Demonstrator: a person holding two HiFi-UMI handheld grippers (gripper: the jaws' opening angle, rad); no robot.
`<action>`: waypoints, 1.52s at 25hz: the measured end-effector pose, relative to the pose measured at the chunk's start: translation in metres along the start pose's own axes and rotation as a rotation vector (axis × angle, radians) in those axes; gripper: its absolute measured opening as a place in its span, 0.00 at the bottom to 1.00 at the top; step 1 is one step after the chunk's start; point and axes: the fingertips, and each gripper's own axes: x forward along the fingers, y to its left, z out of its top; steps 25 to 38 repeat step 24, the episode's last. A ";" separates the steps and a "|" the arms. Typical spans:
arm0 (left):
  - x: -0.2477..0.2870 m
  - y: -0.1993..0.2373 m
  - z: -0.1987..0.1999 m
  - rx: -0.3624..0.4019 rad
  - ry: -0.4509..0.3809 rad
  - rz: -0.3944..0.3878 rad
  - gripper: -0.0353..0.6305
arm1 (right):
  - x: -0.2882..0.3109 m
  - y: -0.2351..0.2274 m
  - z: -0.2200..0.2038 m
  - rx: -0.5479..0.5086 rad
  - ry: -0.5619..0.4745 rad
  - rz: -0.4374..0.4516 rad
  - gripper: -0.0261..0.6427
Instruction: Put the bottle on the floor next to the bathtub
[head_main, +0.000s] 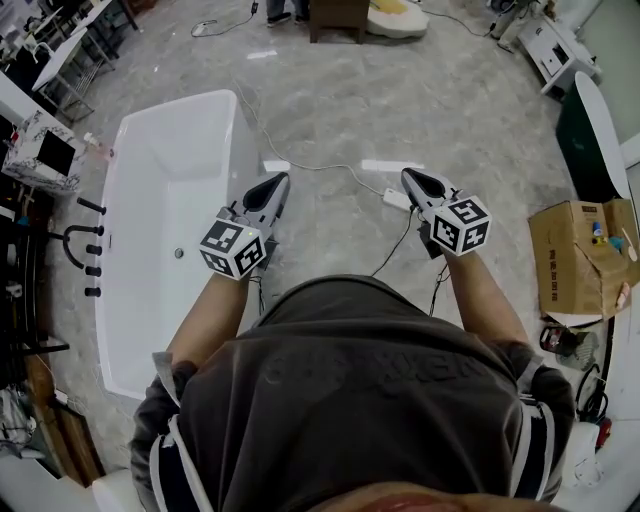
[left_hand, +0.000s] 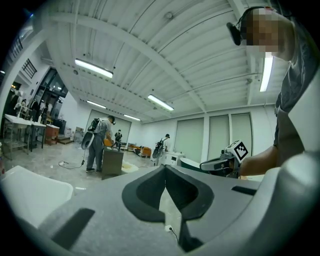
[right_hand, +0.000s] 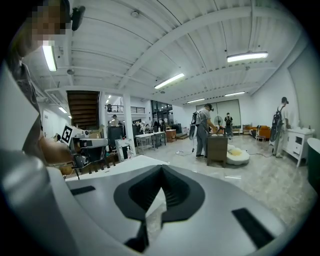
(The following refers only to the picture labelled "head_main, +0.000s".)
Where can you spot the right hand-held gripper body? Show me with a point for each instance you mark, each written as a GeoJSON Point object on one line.
{"type": "Point", "coordinates": [460, 225]}

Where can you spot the white cabinet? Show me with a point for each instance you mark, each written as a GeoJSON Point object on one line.
{"type": "Point", "coordinates": [555, 50]}

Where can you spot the white metal frame table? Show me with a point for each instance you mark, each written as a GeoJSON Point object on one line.
{"type": "Point", "coordinates": [62, 57]}

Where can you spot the brown wooden cabinet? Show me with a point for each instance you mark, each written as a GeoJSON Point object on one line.
{"type": "Point", "coordinates": [340, 22]}

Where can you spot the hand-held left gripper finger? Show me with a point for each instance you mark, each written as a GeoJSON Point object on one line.
{"type": "Point", "coordinates": [252, 189]}
{"type": "Point", "coordinates": [279, 200]}

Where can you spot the marble pattern box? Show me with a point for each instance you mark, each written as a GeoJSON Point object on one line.
{"type": "Point", "coordinates": [30, 135]}

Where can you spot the brown wooden plank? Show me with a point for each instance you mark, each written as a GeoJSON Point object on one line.
{"type": "Point", "coordinates": [65, 430]}

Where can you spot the person's right forearm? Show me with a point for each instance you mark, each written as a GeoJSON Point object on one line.
{"type": "Point", "coordinates": [485, 300]}

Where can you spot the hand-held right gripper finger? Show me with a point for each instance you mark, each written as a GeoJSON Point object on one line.
{"type": "Point", "coordinates": [437, 178]}
{"type": "Point", "coordinates": [414, 194]}

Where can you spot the white bathtub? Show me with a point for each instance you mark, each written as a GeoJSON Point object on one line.
{"type": "Point", "coordinates": [165, 165]}

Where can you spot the cream round cushion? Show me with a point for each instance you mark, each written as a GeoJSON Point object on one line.
{"type": "Point", "coordinates": [400, 22]}

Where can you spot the white power strip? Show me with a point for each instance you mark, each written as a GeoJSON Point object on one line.
{"type": "Point", "coordinates": [396, 197]}

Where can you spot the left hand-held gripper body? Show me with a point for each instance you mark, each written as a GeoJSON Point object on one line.
{"type": "Point", "coordinates": [232, 247]}

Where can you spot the brown cardboard box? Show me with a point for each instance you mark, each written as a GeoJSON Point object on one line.
{"type": "Point", "coordinates": [575, 265]}

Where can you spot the black metal shelf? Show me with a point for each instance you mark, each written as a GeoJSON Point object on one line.
{"type": "Point", "coordinates": [25, 300]}

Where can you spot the wooden spoon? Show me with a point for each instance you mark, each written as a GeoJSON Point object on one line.
{"type": "Point", "coordinates": [631, 247]}

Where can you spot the chrome bathtub drain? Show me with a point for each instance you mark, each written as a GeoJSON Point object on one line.
{"type": "Point", "coordinates": [179, 253]}

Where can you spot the black curved faucet spout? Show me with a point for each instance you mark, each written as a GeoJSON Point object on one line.
{"type": "Point", "coordinates": [72, 240]}

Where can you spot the small pink bottle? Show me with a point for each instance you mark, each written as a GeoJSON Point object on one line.
{"type": "Point", "coordinates": [100, 146]}

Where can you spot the dark green bathtub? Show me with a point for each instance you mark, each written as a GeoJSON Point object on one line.
{"type": "Point", "coordinates": [575, 150]}

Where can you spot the person's left forearm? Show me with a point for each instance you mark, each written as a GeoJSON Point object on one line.
{"type": "Point", "coordinates": [210, 320]}

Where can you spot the black faucet knob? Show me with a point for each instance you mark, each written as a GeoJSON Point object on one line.
{"type": "Point", "coordinates": [93, 292]}
{"type": "Point", "coordinates": [93, 271]}
{"type": "Point", "coordinates": [94, 249]}
{"type": "Point", "coordinates": [92, 206]}

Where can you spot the person's dark grey shirt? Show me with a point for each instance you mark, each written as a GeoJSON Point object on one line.
{"type": "Point", "coordinates": [350, 400]}

